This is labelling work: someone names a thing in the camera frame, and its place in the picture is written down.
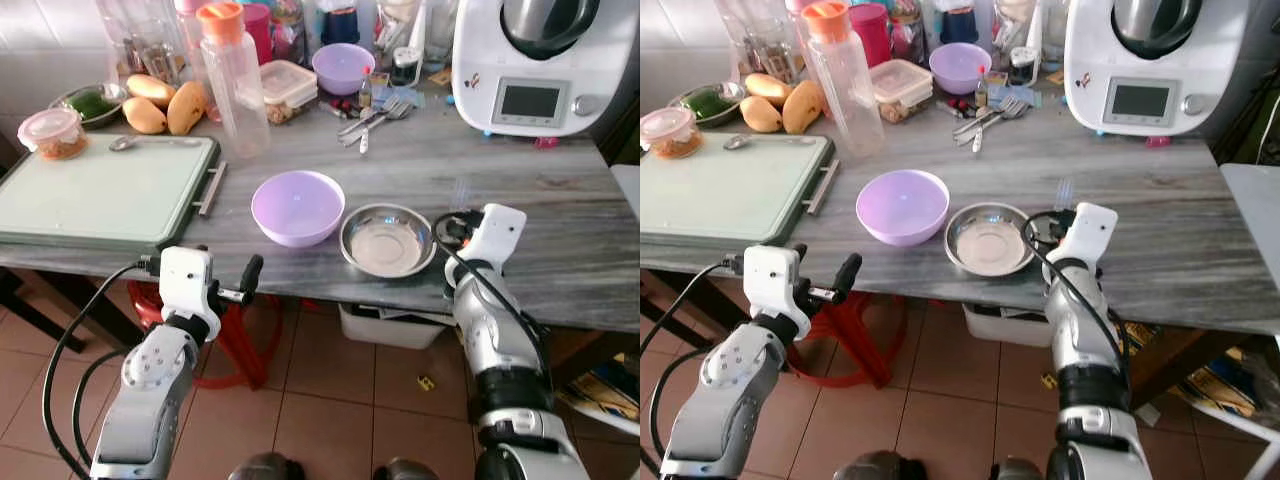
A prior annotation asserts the red plastic stool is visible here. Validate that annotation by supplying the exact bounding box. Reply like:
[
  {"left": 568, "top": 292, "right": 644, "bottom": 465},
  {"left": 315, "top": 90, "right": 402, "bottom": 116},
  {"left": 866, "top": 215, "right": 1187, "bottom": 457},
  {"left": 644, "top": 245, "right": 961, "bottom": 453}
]
[
  {"left": 127, "top": 279, "right": 273, "bottom": 392},
  {"left": 788, "top": 288, "right": 907, "bottom": 390}
]

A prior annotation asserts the stainless steel bowl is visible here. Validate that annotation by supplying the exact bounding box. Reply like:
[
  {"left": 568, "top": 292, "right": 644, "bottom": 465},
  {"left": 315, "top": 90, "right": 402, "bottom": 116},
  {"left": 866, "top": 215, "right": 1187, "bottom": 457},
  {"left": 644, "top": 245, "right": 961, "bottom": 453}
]
[
  {"left": 339, "top": 204, "right": 439, "bottom": 279},
  {"left": 944, "top": 202, "right": 1041, "bottom": 279}
]

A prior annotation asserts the large purple plastic bowl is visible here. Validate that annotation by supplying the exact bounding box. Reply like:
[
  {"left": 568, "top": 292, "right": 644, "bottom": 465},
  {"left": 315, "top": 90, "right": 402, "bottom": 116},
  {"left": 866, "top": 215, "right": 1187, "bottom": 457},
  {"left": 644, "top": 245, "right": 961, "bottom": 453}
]
[
  {"left": 251, "top": 170, "right": 347, "bottom": 249},
  {"left": 856, "top": 169, "right": 952, "bottom": 248}
]

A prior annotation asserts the white plastic bin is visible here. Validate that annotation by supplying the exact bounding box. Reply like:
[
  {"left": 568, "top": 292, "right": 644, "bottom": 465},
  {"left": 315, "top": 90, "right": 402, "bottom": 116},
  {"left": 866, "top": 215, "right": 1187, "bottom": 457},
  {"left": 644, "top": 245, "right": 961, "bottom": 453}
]
[
  {"left": 338, "top": 302, "right": 453, "bottom": 352},
  {"left": 961, "top": 302, "right": 1053, "bottom": 347}
]

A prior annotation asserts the metal cutlery piece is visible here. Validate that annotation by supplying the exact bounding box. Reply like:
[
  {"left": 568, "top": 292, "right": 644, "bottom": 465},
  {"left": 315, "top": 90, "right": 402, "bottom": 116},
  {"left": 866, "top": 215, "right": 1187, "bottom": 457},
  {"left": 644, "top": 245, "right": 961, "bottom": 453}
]
[
  {"left": 340, "top": 108, "right": 396, "bottom": 155},
  {"left": 958, "top": 108, "right": 1011, "bottom": 155}
]

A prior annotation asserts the metal spoon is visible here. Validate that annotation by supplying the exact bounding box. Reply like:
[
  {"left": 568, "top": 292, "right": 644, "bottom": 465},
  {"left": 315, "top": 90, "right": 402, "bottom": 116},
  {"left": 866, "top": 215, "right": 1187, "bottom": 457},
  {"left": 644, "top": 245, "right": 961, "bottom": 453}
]
[
  {"left": 108, "top": 135, "right": 204, "bottom": 152},
  {"left": 722, "top": 133, "right": 819, "bottom": 151}
]

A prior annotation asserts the metal fork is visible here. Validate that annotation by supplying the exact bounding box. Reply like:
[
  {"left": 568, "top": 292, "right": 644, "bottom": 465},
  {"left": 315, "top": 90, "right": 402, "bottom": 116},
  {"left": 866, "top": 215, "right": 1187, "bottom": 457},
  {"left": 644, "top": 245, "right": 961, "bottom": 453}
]
[
  {"left": 953, "top": 97, "right": 1030, "bottom": 141},
  {"left": 337, "top": 98, "right": 414, "bottom": 141}
]

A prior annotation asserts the yellow mango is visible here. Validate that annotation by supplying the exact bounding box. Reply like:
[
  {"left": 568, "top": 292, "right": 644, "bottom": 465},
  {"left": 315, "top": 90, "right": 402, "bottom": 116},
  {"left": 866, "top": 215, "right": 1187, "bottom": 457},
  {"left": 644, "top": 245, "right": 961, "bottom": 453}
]
[
  {"left": 781, "top": 79, "right": 827, "bottom": 136},
  {"left": 739, "top": 95, "right": 785, "bottom": 134},
  {"left": 121, "top": 96, "right": 168, "bottom": 135},
  {"left": 125, "top": 74, "right": 178, "bottom": 109},
  {"left": 166, "top": 80, "right": 209, "bottom": 136},
  {"left": 744, "top": 72, "right": 794, "bottom": 107}
]

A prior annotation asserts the clear bottle with orange cap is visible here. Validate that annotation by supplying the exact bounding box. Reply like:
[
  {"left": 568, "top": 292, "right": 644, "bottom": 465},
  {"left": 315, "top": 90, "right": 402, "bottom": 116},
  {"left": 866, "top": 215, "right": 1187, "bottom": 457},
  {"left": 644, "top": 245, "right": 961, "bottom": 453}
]
[
  {"left": 196, "top": 1, "right": 272, "bottom": 160},
  {"left": 801, "top": 1, "right": 887, "bottom": 160}
]

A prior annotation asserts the bowl of green vegetables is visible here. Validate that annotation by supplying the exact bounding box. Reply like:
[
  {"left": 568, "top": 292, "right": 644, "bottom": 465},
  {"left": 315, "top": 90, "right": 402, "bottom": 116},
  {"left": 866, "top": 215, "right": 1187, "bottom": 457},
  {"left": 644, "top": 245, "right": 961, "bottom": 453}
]
[
  {"left": 50, "top": 82, "right": 130, "bottom": 130},
  {"left": 667, "top": 81, "right": 747, "bottom": 129}
]

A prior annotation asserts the round container with pink lid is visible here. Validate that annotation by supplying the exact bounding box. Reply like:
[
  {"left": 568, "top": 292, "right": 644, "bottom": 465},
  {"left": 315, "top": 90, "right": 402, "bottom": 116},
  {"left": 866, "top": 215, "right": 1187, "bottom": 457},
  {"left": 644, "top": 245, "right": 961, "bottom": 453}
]
[
  {"left": 17, "top": 107, "right": 89, "bottom": 162},
  {"left": 640, "top": 105, "right": 707, "bottom": 160}
]

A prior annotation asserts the white kitchen cooking machine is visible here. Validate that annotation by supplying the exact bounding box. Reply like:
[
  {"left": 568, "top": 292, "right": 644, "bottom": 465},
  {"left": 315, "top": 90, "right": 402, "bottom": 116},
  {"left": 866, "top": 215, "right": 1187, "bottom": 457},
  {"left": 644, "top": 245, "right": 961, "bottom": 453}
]
[
  {"left": 1062, "top": 0, "right": 1253, "bottom": 139},
  {"left": 451, "top": 0, "right": 640, "bottom": 139}
]

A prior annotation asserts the square clear food container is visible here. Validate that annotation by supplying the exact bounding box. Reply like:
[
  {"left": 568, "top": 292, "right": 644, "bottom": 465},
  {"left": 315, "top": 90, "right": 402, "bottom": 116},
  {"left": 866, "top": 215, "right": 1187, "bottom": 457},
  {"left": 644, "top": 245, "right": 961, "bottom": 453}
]
[
  {"left": 257, "top": 59, "right": 320, "bottom": 125},
  {"left": 869, "top": 58, "right": 935, "bottom": 124}
]

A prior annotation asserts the small purple plastic bowl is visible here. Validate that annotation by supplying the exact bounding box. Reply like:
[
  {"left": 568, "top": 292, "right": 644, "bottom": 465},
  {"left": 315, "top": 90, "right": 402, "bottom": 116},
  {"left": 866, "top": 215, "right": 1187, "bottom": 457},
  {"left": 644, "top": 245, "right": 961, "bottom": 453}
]
[
  {"left": 928, "top": 42, "right": 995, "bottom": 97},
  {"left": 311, "top": 42, "right": 378, "bottom": 97}
]

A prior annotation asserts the printed box on floor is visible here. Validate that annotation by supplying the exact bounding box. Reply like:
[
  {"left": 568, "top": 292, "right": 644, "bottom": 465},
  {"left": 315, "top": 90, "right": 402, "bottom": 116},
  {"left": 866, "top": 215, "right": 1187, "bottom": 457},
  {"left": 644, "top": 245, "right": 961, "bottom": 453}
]
[
  {"left": 1165, "top": 345, "right": 1280, "bottom": 421},
  {"left": 558, "top": 352, "right": 641, "bottom": 423}
]

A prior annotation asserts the clear glass jar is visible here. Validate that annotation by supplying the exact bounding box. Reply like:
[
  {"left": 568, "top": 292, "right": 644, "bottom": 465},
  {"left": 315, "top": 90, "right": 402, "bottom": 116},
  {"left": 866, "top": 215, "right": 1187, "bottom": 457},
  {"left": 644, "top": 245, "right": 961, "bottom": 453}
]
[
  {"left": 97, "top": 0, "right": 187, "bottom": 83},
  {"left": 715, "top": 0, "right": 806, "bottom": 81}
]

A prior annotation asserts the pink plastic cup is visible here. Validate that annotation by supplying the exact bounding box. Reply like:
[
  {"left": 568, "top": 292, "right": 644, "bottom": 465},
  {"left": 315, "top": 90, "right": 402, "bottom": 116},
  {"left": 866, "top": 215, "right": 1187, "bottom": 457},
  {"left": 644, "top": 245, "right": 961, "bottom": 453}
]
[
  {"left": 848, "top": 2, "right": 894, "bottom": 70},
  {"left": 240, "top": 2, "right": 275, "bottom": 65}
]

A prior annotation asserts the dark blue cup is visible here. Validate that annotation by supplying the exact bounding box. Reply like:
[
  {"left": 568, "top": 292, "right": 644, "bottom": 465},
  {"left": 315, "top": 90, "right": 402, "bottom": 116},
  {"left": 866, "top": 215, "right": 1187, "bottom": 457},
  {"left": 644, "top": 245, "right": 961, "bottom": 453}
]
[
  {"left": 938, "top": 4, "right": 981, "bottom": 46},
  {"left": 319, "top": 4, "right": 362, "bottom": 47}
]

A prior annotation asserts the robot right leg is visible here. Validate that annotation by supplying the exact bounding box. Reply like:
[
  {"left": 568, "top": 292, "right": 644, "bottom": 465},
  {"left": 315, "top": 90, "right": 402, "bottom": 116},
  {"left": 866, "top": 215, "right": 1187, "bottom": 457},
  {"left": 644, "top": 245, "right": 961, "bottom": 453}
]
[
  {"left": 372, "top": 457, "right": 442, "bottom": 480},
  {"left": 989, "top": 457, "right": 1047, "bottom": 480}
]

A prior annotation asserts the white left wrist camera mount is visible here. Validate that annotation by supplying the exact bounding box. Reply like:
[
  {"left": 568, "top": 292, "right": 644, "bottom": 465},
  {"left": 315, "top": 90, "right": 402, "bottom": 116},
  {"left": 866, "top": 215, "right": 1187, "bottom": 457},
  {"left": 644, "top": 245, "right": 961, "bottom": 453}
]
[
  {"left": 742, "top": 244, "right": 814, "bottom": 343},
  {"left": 159, "top": 246, "right": 222, "bottom": 343}
]

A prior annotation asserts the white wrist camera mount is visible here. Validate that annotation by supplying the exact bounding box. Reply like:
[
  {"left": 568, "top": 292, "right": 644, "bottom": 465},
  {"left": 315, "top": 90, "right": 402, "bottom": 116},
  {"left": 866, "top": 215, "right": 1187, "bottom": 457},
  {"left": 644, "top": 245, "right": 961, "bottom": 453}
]
[
  {"left": 742, "top": 244, "right": 814, "bottom": 343},
  {"left": 464, "top": 204, "right": 528, "bottom": 273},
  {"left": 159, "top": 246, "right": 222, "bottom": 343},
  {"left": 1058, "top": 202, "right": 1120, "bottom": 267}
]

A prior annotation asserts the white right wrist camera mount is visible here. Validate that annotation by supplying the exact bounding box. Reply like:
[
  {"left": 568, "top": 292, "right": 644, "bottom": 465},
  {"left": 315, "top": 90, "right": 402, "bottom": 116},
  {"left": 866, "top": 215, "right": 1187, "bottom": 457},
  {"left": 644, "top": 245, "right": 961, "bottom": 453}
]
[
  {"left": 1058, "top": 202, "right": 1120, "bottom": 267},
  {"left": 464, "top": 204, "right": 528, "bottom": 273}
]

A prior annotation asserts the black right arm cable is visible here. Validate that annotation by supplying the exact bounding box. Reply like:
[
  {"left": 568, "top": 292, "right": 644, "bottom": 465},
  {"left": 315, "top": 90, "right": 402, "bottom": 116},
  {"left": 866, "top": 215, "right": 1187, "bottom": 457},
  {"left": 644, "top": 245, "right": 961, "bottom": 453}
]
[
  {"left": 1022, "top": 208, "right": 1133, "bottom": 396},
  {"left": 431, "top": 210, "right": 549, "bottom": 401}
]

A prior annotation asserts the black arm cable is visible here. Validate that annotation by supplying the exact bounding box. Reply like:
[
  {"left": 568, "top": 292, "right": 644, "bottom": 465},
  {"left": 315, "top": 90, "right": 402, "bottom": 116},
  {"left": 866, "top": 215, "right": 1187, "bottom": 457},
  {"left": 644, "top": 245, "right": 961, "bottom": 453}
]
[
  {"left": 431, "top": 210, "right": 549, "bottom": 401},
  {"left": 640, "top": 256, "right": 749, "bottom": 479},
  {"left": 41, "top": 256, "right": 163, "bottom": 479},
  {"left": 1022, "top": 208, "right": 1133, "bottom": 396}
]

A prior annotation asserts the pale green tray with handle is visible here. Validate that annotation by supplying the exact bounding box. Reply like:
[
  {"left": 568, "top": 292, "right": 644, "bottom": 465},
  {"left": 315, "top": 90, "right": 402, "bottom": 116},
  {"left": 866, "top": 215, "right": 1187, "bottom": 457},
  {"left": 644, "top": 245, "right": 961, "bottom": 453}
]
[
  {"left": 0, "top": 134, "right": 229, "bottom": 252},
  {"left": 640, "top": 132, "right": 840, "bottom": 249}
]

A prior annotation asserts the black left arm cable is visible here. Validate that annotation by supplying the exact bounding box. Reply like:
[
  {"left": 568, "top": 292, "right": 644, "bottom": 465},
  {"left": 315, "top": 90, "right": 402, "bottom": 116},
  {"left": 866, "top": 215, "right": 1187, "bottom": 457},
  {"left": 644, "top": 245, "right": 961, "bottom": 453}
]
[
  {"left": 640, "top": 256, "right": 749, "bottom": 479},
  {"left": 41, "top": 256, "right": 163, "bottom": 479}
]

